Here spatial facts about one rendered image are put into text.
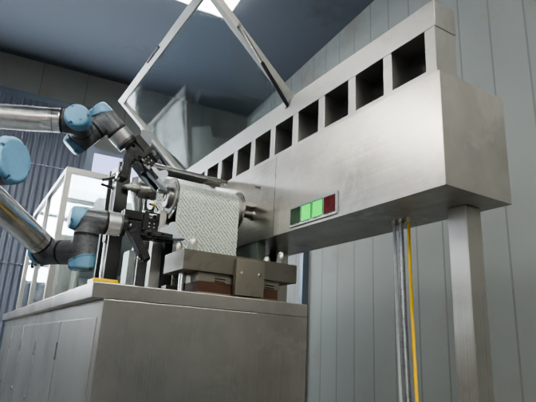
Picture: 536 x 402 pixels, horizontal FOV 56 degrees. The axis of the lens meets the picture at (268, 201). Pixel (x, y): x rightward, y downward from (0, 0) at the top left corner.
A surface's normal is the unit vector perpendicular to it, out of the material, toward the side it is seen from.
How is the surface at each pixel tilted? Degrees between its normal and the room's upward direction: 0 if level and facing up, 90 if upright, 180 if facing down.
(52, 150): 90
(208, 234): 90
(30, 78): 90
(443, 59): 90
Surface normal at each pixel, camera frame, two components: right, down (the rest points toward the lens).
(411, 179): -0.85, -0.19
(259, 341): 0.52, -0.22
